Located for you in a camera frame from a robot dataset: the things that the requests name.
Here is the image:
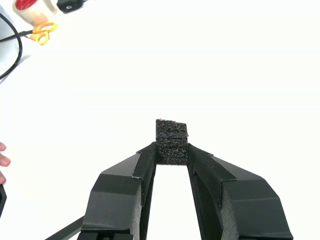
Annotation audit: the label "person's bare hand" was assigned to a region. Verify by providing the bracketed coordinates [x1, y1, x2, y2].
[0, 141, 12, 185]

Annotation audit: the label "black flat strap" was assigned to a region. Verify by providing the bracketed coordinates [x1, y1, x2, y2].
[44, 216, 85, 240]

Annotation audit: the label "black electronic device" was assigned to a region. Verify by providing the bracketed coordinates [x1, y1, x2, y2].
[56, 0, 87, 14]

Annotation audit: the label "yellow handled scissors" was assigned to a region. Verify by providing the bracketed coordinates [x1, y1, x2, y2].
[1, 21, 59, 46]

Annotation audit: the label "black foam cube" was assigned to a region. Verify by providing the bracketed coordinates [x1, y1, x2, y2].
[155, 118, 190, 166]

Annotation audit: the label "thick black cable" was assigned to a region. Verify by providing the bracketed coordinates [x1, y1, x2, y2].
[0, 12, 24, 81]

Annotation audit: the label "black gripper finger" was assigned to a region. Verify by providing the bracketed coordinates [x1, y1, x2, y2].
[80, 141, 158, 240]
[186, 142, 295, 240]

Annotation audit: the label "red and cream object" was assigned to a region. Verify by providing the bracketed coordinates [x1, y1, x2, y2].
[11, 0, 58, 27]

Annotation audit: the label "black plastic frame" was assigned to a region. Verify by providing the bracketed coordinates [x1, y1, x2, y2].
[0, 184, 8, 219]

